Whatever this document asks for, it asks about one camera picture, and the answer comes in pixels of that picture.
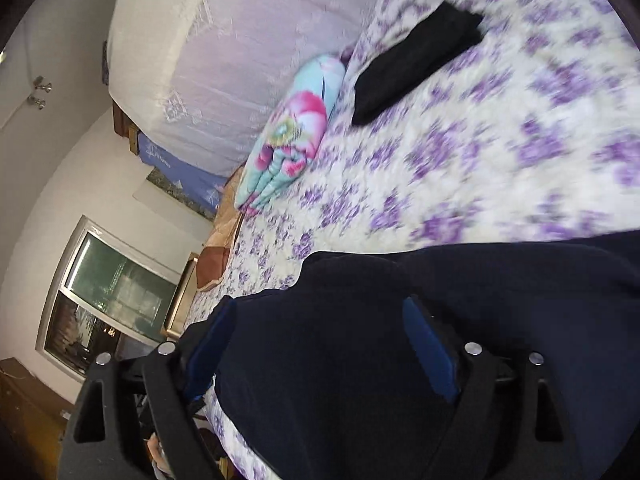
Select window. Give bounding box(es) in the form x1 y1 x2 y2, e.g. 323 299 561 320
35 215 183 378

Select bed with purple floral sheet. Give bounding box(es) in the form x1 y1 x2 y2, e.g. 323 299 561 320
187 0 640 480

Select white lace cover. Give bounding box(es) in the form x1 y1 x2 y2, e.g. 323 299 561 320
107 0 406 178

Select ceiling lamp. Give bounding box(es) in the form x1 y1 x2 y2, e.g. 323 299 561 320
27 76 53 111

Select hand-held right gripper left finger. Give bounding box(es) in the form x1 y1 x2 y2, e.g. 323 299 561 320
59 296 239 480

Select landscape wall poster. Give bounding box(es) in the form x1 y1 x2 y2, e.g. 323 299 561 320
132 167 216 221

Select folded teal floral blanket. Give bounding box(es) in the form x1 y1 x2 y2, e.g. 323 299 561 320
235 55 346 216

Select blue storage bag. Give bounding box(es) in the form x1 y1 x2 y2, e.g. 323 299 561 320
137 130 228 211

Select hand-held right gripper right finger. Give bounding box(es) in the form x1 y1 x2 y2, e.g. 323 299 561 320
402 296 577 480

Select navy blue pants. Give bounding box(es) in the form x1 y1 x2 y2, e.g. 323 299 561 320
177 230 640 480

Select wooden cabinet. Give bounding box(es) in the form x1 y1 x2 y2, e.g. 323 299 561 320
0 357 76 480

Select person's left hand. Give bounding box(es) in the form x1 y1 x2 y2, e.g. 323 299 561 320
146 435 172 476

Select wooden box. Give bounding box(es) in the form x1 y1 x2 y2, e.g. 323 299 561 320
112 102 141 156

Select black folded cloth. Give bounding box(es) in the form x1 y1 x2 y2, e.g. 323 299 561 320
351 1 485 127

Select brown pillow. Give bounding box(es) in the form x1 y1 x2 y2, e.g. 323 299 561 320
197 175 246 291

